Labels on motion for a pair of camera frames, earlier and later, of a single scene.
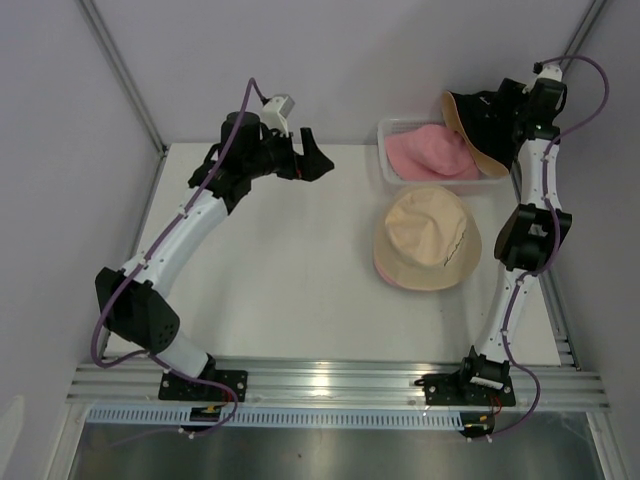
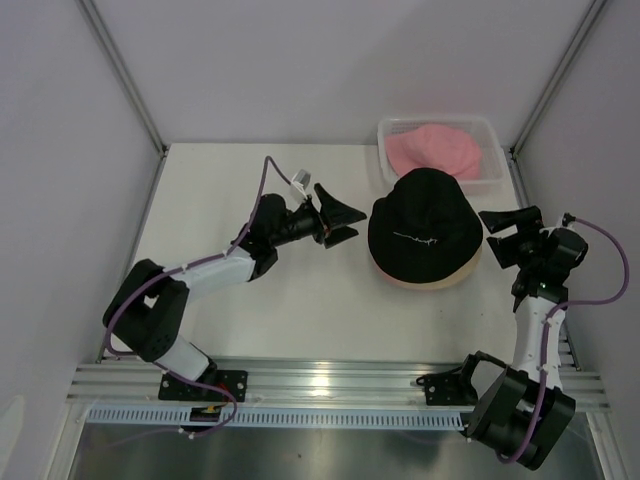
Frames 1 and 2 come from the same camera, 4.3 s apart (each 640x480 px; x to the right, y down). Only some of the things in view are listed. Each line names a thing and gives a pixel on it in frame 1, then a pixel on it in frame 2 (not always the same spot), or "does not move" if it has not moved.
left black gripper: [307, 167] -> [332, 214]
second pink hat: [430, 153] does not move
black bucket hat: [490, 122] -> [425, 229]
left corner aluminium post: [119, 65] does not move
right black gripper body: [515, 95] -> [532, 241]
